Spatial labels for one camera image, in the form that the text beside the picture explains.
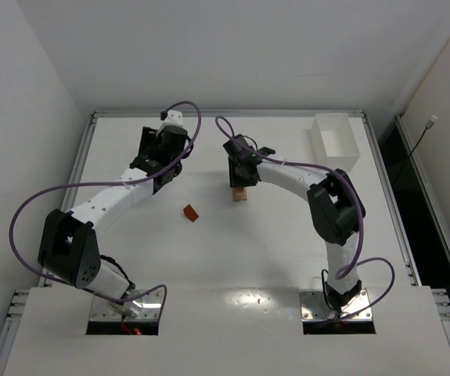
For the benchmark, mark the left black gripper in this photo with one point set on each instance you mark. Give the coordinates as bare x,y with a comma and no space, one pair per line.
146,140

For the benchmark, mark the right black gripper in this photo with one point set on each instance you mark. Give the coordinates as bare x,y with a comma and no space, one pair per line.
242,178

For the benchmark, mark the aluminium frame rail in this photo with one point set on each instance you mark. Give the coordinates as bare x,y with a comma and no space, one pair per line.
230,113

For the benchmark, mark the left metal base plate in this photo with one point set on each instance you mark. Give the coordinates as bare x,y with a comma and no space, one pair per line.
141,310

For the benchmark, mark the orange arch wood block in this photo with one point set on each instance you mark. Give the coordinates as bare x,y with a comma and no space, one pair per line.
236,191

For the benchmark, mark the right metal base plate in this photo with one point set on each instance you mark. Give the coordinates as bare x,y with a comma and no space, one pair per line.
314,308

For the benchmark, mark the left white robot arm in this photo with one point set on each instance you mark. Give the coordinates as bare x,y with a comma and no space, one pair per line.
70,241

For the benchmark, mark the white plastic bin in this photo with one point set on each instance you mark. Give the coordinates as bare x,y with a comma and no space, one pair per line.
333,141

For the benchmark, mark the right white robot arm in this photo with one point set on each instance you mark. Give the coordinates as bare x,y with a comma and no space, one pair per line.
336,213

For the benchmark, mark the orange wedge wood block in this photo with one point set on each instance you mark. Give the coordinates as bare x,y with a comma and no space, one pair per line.
190,213

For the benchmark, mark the metal base plate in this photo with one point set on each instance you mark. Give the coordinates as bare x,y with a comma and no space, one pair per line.
141,310
314,308

